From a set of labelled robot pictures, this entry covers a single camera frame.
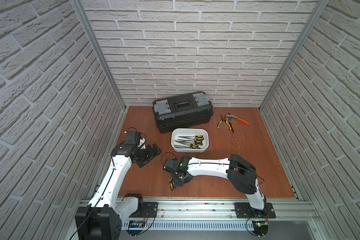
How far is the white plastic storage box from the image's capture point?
94 cm

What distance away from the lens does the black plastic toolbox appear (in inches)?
37.4

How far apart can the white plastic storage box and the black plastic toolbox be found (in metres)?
0.03
